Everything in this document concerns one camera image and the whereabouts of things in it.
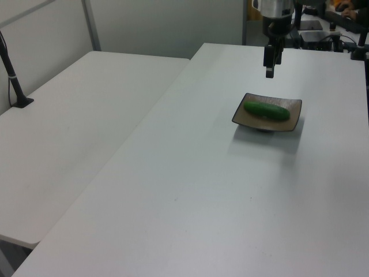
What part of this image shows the background person hand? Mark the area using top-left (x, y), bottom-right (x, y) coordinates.
top-left (341, 8), bottom-right (359, 20)

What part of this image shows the thin cable beside pole stand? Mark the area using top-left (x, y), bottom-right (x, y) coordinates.
top-left (7, 77), bottom-right (14, 108)

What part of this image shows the black computer keyboard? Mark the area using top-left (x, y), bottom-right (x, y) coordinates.
top-left (325, 10), bottom-right (369, 35)

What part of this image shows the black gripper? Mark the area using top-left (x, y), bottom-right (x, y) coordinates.
top-left (262, 14), bottom-right (295, 80)

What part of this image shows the grey flat pad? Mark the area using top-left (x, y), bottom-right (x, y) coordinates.
top-left (297, 19), bottom-right (323, 31)

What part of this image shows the silver electronics box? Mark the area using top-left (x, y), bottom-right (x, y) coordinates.
top-left (299, 29), bottom-right (333, 51)

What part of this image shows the black clamp monitor stand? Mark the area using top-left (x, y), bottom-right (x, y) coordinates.
top-left (349, 28), bottom-right (369, 62)

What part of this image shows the grey partition frame post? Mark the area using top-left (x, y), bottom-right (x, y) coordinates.
top-left (81, 0), bottom-right (102, 53)

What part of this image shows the black pole stand with base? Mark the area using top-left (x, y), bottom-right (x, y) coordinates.
top-left (0, 30), bottom-right (35, 109)

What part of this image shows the square brown ceramic plate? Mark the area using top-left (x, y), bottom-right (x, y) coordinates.
top-left (231, 92), bottom-right (303, 134)

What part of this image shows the black upright stand post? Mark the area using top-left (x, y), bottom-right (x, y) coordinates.
top-left (293, 0), bottom-right (304, 31)

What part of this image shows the green cucumber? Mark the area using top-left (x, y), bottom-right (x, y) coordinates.
top-left (243, 100), bottom-right (291, 122)

